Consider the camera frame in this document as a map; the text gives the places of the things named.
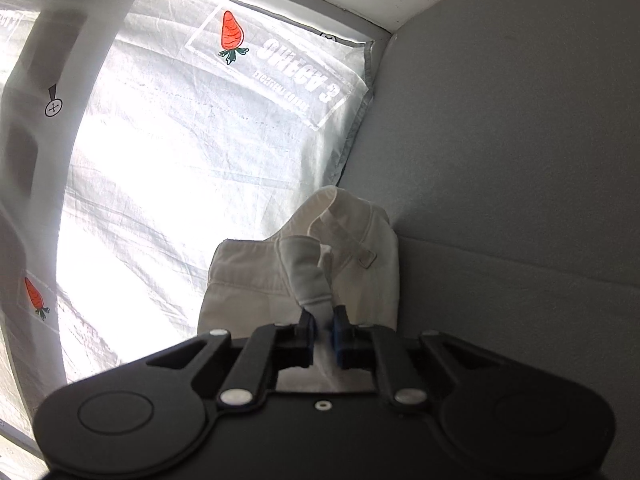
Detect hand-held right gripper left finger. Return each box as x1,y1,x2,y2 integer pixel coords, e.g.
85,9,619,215
145,307,318,409

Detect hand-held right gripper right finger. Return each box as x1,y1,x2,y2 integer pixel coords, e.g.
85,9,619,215
332,305,501,409

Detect white pants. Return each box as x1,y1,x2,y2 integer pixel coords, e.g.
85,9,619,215
197,185,401,393

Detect white printed sheet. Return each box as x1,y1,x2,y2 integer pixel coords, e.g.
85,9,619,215
0,0,377,443

